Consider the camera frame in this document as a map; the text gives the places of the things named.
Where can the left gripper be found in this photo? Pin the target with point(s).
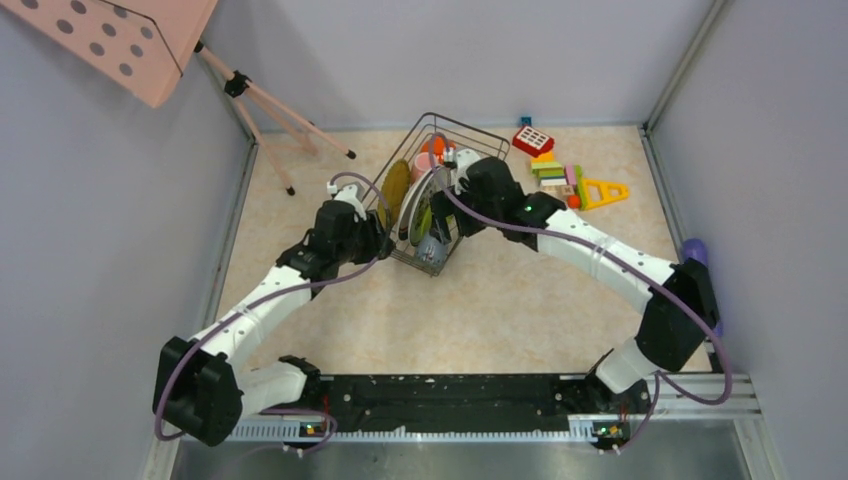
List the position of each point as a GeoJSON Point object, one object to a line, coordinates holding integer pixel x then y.
{"type": "Point", "coordinates": [370, 225]}

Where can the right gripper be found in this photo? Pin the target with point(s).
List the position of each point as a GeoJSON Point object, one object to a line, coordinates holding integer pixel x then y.
{"type": "Point", "coordinates": [442, 208]}

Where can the white plate red characters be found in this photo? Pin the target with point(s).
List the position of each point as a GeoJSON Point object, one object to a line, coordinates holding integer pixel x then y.
{"type": "Point", "coordinates": [420, 218]}

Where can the white plate green red rim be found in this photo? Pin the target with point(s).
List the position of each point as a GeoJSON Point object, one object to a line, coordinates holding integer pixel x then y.
{"type": "Point", "coordinates": [405, 210]}

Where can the orange bowl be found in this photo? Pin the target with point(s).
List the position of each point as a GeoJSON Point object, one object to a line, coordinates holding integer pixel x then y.
{"type": "Point", "coordinates": [436, 145]}

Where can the grey wire dish rack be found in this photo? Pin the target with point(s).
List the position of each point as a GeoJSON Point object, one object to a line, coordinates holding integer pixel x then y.
{"type": "Point", "coordinates": [484, 143]}

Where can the white cup pink handle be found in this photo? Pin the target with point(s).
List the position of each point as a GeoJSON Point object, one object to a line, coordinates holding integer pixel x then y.
{"type": "Point", "coordinates": [420, 166]}

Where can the woven bamboo tray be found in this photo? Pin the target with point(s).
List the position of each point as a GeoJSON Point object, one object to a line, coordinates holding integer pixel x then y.
{"type": "Point", "coordinates": [394, 188]}

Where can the small grey mug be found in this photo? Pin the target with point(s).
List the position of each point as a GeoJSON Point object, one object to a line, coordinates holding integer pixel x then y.
{"type": "Point", "coordinates": [433, 249]}

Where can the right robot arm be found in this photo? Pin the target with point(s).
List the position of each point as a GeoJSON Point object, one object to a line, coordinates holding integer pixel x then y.
{"type": "Point", "coordinates": [676, 301]}

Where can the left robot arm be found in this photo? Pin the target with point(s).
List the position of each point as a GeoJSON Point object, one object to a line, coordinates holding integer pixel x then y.
{"type": "Point", "coordinates": [201, 389]}

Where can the red toy block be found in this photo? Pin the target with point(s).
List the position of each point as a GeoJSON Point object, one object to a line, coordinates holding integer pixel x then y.
{"type": "Point", "coordinates": [532, 141]}

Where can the stack of coloured blocks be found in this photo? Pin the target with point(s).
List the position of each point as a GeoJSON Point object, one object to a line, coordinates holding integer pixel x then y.
{"type": "Point", "coordinates": [558, 180]}

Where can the yellow toy triangle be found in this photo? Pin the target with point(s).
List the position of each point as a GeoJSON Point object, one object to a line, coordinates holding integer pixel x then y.
{"type": "Point", "coordinates": [598, 193]}

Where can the pink tripod stand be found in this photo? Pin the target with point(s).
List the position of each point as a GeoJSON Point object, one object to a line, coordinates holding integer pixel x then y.
{"type": "Point", "coordinates": [238, 86]}

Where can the pink perforated board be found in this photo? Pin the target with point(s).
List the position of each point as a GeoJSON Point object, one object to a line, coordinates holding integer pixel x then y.
{"type": "Point", "coordinates": [144, 45]}

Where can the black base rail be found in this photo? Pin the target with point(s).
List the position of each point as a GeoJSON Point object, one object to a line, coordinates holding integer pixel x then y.
{"type": "Point", "coordinates": [466, 407]}

